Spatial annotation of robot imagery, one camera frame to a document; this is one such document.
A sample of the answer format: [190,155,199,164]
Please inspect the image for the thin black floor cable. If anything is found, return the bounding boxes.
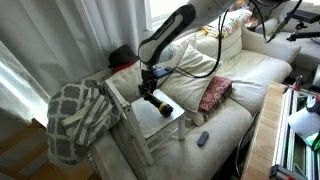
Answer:
[234,111,261,178]

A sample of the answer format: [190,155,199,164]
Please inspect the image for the white curtain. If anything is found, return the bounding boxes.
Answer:
[0,0,149,128]

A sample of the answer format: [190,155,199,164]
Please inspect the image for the red patterned cushion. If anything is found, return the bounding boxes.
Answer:
[198,75,234,114]

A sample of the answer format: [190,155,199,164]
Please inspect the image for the grey white patterned blanket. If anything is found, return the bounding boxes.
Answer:
[46,79,123,166]

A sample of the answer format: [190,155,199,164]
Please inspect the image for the silver metal frame rack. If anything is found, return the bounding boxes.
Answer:
[269,88,320,180]

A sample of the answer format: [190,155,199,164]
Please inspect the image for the black remote control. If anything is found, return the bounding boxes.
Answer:
[196,130,210,148]

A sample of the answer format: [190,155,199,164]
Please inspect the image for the floral yellow pillow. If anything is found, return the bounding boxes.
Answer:
[199,8,259,38]

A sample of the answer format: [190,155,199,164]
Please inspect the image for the white window frame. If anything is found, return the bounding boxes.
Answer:
[143,0,191,33]

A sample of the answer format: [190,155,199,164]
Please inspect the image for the yellow black flashlight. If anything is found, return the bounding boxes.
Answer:
[143,92,175,118]

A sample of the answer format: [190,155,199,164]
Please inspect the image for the white wooden chair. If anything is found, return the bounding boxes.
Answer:
[103,79,187,167]

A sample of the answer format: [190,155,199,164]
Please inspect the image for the beige fabric sofa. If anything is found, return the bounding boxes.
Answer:
[88,24,303,180]

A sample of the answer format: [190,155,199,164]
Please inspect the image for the black camera stand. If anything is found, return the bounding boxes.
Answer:
[266,0,320,43]

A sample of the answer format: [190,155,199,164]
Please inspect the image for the white green-lit device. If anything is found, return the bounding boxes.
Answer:
[288,96,320,152]

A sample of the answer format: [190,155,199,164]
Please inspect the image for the large beige pillow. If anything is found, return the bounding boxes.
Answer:
[159,44,223,113]

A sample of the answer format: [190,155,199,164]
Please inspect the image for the black hat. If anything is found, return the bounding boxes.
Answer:
[107,44,141,69]

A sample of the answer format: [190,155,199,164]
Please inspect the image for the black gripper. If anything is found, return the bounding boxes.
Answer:
[138,67,159,100]

